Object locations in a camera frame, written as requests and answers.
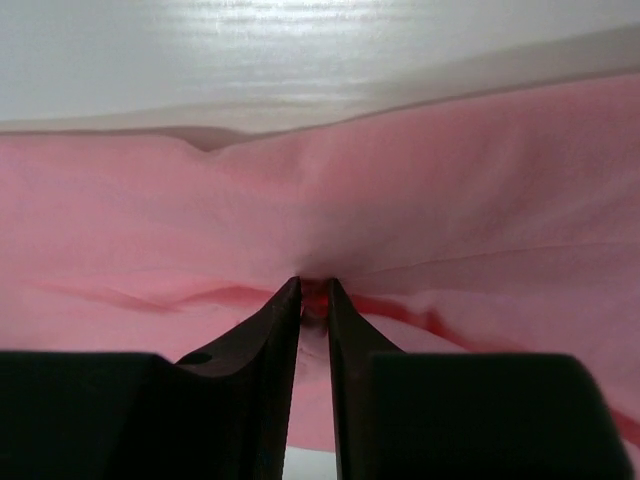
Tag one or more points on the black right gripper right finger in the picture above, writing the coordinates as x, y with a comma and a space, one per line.
400, 415

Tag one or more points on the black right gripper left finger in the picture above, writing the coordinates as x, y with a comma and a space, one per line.
220, 412

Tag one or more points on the pink t shirt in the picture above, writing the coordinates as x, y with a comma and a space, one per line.
505, 222

